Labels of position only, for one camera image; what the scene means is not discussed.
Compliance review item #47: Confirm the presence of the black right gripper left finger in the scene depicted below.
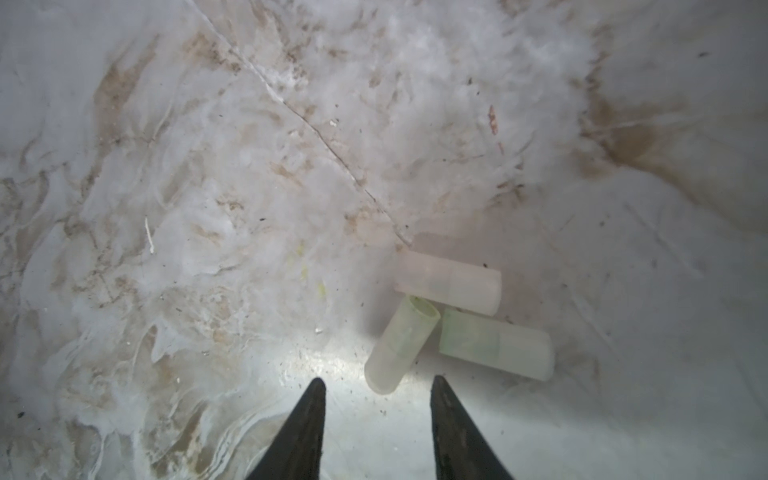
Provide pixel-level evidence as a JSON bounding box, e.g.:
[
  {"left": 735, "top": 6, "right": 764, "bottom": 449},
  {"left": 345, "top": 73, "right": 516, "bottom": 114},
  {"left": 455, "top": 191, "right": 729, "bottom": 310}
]
[{"left": 247, "top": 377, "right": 326, "bottom": 480}]

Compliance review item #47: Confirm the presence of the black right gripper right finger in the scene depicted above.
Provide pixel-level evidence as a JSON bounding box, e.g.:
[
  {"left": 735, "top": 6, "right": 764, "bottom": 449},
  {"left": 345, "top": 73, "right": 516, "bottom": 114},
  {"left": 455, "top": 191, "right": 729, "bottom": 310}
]
[{"left": 430, "top": 375, "right": 514, "bottom": 480}]

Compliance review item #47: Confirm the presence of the clear pen cap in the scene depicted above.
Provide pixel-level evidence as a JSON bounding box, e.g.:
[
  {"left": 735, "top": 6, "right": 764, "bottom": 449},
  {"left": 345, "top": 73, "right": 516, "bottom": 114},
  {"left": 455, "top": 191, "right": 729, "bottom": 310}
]
[
  {"left": 439, "top": 308, "right": 555, "bottom": 381},
  {"left": 364, "top": 295, "right": 441, "bottom": 395},
  {"left": 394, "top": 251, "right": 502, "bottom": 316}
]

